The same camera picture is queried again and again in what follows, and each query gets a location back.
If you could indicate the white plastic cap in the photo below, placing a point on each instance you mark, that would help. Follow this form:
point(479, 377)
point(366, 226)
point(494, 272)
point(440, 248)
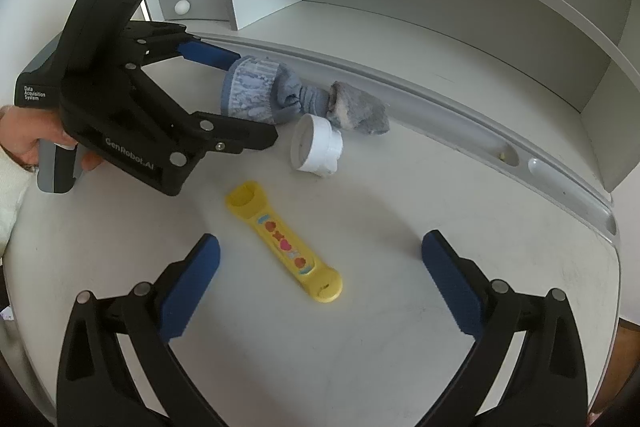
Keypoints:
point(312, 144)

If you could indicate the blue patterned grey sock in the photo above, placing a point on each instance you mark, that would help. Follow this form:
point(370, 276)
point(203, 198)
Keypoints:
point(250, 87)

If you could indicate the white round knob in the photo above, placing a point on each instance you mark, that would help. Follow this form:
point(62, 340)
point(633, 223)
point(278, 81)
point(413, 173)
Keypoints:
point(182, 7)

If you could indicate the yellow toy phone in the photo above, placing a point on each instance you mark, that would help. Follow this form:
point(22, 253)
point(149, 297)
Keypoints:
point(285, 242)

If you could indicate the person's left hand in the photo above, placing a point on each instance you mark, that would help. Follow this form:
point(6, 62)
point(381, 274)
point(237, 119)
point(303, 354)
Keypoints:
point(30, 127)

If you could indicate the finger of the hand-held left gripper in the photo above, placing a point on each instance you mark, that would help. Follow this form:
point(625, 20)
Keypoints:
point(235, 137)
point(205, 51)

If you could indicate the grey fuzzy sock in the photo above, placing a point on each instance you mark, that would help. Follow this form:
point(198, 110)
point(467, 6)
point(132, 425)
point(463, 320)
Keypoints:
point(357, 109)

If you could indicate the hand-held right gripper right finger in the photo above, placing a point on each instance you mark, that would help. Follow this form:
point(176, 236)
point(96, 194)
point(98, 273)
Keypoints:
point(450, 287)

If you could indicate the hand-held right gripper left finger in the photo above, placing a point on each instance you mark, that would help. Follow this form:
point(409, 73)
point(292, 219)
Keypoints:
point(190, 287)

